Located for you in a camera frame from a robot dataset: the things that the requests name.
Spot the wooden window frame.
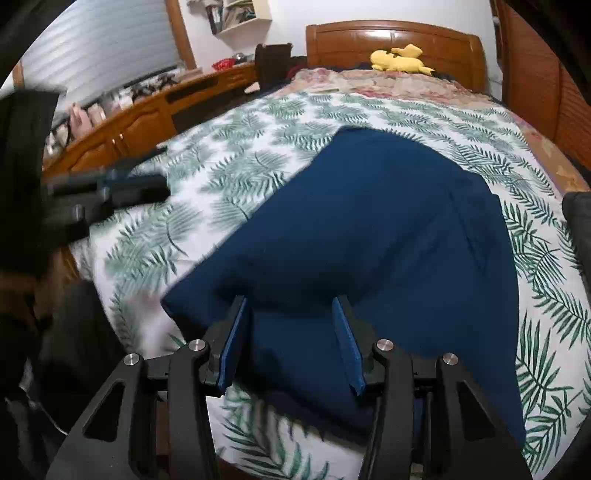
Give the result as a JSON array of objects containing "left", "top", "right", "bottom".
[{"left": 165, "top": 0, "right": 197, "bottom": 72}]

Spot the wooden louvred wardrobe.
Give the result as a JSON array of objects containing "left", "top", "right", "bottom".
[{"left": 494, "top": 0, "right": 591, "bottom": 162}]

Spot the dark wooden chair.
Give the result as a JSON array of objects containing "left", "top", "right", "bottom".
[{"left": 254, "top": 42, "right": 296, "bottom": 90}]

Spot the yellow plush toy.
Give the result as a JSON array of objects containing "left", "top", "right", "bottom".
[{"left": 370, "top": 44, "right": 435, "bottom": 76}]

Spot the wooden bed headboard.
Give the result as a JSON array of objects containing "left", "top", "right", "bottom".
[{"left": 305, "top": 21, "right": 488, "bottom": 90}]

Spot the leaf print bed sheet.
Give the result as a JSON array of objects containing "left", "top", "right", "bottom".
[{"left": 69, "top": 90, "right": 591, "bottom": 480}]

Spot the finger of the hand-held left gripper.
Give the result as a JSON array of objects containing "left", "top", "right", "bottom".
[
  {"left": 105, "top": 146, "right": 168, "bottom": 172},
  {"left": 44, "top": 172, "right": 169, "bottom": 208}
]

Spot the wooden desk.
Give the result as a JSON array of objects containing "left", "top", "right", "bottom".
[{"left": 41, "top": 62, "right": 259, "bottom": 178}]

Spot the black garment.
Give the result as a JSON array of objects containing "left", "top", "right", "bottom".
[{"left": 28, "top": 277, "right": 139, "bottom": 435}]

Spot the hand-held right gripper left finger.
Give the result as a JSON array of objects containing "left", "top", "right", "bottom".
[{"left": 46, "top": 295, "right": 252, "bottom": 480}]

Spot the dark grey cloth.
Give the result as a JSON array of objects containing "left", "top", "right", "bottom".
[{"left": 562, "top": 191, "right": 591, "bottom": 259}]

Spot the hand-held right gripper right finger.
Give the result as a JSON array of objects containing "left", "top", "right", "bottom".
[{"left": 332, "top": 295, "right": 534, "bottom": 480}]

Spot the navy blue suit jacket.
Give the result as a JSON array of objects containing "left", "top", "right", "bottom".
[{"left": 161, "top": 127, "right": 527, "bottom": 450}]

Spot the floral blanket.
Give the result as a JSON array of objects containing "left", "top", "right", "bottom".
[{"left": 288, "top": 67, "right": 509, "bottom": 109}]

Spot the white wall shelf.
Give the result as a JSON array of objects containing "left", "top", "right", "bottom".
[{"left": 203, "top": 0, "right": 271, "bottom": 35}]

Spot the yellow patterned blanket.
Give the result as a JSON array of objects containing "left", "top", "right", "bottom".
[{"left": 517, "top": 111, "right": 591, "bottom": 195}]

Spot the grey window blind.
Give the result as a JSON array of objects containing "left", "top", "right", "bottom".
[{"left": 21, "top": 0, "right": 185, "bottom": 109}]

